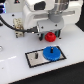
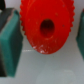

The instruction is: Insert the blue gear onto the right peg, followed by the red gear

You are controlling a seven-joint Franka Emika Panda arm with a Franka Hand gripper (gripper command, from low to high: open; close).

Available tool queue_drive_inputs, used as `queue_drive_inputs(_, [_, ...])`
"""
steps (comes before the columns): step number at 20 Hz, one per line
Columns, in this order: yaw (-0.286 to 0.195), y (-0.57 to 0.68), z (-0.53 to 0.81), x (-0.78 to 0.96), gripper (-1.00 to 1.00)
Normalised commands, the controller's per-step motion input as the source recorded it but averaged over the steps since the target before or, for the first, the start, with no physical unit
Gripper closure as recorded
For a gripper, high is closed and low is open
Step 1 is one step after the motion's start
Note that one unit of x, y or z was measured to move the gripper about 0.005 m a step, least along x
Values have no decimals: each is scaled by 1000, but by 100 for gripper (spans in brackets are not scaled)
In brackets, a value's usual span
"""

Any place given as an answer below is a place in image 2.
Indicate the red gear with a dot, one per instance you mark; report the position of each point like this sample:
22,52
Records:
47,23

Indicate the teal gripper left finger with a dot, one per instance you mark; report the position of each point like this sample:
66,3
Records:
10,42

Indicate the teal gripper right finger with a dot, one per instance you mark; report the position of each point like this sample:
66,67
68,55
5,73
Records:
80,35

